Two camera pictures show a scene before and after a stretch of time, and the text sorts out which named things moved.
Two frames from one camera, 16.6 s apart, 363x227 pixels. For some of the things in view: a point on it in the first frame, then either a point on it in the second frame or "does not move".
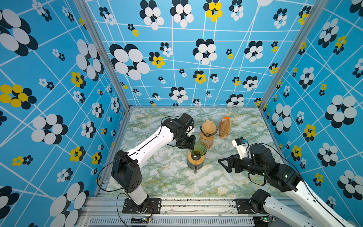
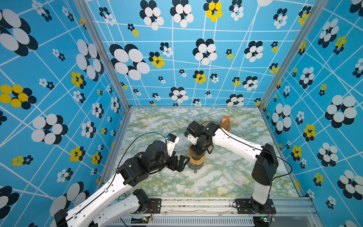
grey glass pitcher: [195, 167] does not move
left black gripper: [190, 145] -> [175, 165]
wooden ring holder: [194, 161] does not move
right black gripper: [236, 159] -> [195, 152]
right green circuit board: [261, 220] does not move
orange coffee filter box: [225, 127] does not move
